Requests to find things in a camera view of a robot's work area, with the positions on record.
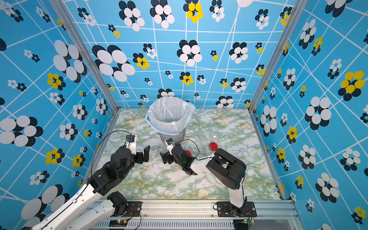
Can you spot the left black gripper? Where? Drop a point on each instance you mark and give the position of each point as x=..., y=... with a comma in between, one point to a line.
x=139, y=155

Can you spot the clear jar with mung beans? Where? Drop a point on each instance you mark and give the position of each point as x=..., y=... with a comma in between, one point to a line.
x=213, y=134

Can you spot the red knobbed jar lid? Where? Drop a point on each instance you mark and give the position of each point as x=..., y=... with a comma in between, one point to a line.
x=188, y=153

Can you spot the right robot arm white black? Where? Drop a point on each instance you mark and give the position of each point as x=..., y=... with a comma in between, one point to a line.
x=228, y=169

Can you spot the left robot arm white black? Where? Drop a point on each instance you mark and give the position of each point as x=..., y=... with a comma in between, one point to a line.
x=94, y=201

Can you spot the grey trash bin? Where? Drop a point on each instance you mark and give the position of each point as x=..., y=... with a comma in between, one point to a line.
x=176, y=138

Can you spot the white plastic bin liner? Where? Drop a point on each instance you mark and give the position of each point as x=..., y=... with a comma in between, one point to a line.
x=170, y=115

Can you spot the left circuit board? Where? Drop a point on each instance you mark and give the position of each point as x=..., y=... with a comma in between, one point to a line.
x=118, y=223

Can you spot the circuit board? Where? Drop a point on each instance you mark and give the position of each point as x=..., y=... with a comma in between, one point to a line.
x=118, y=223
x=243, y=224

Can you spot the right circuit board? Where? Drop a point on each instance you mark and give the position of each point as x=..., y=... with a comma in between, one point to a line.
x=243, y=224

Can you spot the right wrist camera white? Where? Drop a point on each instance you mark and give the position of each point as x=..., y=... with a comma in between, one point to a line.
x=170, y=145

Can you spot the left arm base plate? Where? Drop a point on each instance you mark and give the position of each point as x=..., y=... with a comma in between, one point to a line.
x=128, y=209

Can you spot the aluminium front rail frame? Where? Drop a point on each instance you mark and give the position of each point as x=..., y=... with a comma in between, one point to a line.
x=201, y=215

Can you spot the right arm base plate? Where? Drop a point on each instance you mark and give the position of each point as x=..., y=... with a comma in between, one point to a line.
x=226, y=209

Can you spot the left aluminium corner post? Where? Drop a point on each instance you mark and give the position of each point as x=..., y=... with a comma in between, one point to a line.
x=75, y=35

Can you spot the aluminium corner post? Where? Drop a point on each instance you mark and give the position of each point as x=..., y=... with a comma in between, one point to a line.
x=75, y=35
x=295, y=16

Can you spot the right aluminium corner post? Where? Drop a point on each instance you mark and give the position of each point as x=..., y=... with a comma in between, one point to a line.
x=295, y=16

